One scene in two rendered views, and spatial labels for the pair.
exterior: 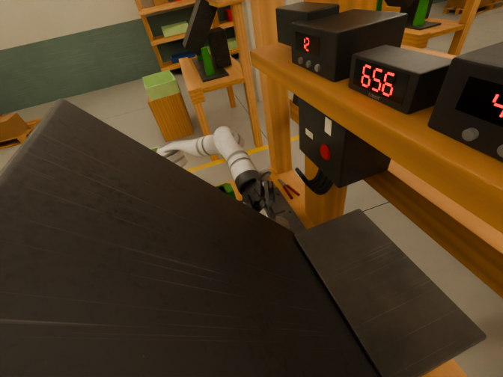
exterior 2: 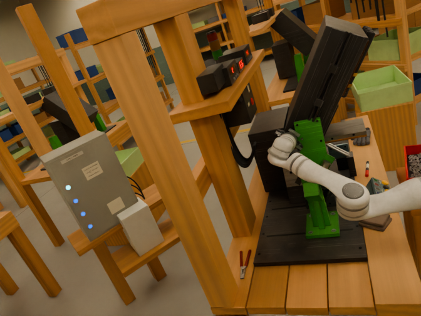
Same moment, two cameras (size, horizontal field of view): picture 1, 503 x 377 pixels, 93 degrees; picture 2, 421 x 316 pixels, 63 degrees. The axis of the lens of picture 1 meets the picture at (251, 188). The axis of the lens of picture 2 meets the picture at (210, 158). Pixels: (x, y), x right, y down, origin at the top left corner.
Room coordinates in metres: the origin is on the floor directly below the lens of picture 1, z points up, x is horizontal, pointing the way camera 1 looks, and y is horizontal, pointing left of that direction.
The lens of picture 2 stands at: (1.75, 0.51, 1.84)
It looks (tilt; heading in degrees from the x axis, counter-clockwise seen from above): 22 degrees down; 216
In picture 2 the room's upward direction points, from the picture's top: 20 degrees counter-clockwise
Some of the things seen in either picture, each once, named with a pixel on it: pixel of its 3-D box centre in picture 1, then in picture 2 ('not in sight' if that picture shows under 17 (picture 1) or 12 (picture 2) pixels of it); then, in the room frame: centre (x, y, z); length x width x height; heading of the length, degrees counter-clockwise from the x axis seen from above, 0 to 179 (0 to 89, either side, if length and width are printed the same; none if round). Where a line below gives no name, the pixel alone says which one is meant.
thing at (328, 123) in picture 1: (341, 130); (237, 103); (0.43, -0.21, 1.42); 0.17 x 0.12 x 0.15; 12
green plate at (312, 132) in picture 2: not in sight; (311, 139); (0.34, 0.04, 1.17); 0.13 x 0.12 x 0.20; 12
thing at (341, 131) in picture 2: not in sight; (322, 135); (0.18, 0.05, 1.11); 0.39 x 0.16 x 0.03; 102
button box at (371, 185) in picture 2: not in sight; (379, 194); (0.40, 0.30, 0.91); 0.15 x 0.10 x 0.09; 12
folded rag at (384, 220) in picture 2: not in sight; (374, 220); (0.59, 0.30, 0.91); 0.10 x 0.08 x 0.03; 70
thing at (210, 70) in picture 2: (304, 25); (212, 78); (0.61, -0.19, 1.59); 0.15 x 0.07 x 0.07; 12
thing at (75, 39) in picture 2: not in sight; (121, 79); (-3.47, -4.70, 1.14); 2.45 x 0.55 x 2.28; 9
